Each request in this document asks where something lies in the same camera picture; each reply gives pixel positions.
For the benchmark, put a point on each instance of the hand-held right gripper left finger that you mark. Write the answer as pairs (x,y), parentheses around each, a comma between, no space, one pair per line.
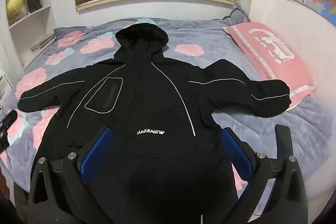
(97,155)

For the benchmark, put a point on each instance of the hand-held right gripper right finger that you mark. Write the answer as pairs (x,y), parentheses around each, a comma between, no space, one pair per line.
(236,153)

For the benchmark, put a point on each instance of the black hooded jacket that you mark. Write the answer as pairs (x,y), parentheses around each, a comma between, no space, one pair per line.
(147,87)

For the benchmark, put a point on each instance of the flat grey books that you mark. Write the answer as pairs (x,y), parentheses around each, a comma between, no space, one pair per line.
(43,43)

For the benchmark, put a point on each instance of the pink pillow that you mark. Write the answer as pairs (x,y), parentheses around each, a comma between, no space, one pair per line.
(275,61)

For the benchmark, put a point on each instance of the grey floral blanket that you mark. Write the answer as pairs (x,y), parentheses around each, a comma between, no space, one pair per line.
(210,37)

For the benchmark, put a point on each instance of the yellow globe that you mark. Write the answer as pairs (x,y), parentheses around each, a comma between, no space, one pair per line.
(15,6)

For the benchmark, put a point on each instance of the black box on shelf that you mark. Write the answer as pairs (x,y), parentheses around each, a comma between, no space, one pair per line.
(32,2)

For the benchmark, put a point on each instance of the grey pillow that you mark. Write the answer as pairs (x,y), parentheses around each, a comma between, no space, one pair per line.
(237,16)

